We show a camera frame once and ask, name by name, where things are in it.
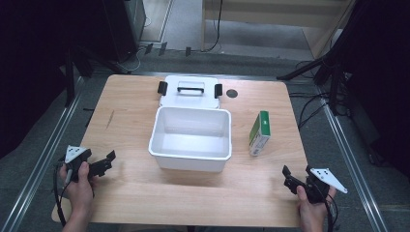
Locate black computer tower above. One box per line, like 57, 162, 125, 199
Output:
102, 0, 147, 64

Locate silver floor rail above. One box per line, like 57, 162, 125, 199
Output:
0, 76, 85, 232
317, 86, 390, 232

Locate green and white carton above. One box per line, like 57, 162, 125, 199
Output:
248, 110, 272, 158

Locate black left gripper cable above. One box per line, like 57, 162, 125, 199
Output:
52, 159, 68, 227

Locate person's left hand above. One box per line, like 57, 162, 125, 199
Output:
59, 160, 97, 217

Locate black metal stand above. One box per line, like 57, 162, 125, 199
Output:
63, 47, 77, 108

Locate black hanging cable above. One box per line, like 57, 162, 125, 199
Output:
202, 0, 224, 53

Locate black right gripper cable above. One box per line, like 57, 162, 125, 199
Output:
323, 192, 340, 232

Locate white plastic storage box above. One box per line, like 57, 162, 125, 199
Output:
147, 105, 233, 174

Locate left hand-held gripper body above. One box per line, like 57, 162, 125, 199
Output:
64, 145, 93, 184

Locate black tripod stand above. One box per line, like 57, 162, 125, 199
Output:
276, 38, 351, 116

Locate white box lid black latches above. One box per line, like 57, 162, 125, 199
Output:
157, 74, 224, 110

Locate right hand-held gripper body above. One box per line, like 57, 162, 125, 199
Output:
304, 165, 349, 204

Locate person's right hand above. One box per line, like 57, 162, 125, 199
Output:
296, 185, 337, 227

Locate black floor cables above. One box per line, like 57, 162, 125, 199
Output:
287, 59, 351, 131

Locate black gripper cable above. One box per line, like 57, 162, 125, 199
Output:
323, 192, 340, 232
52, 159, 68, 227

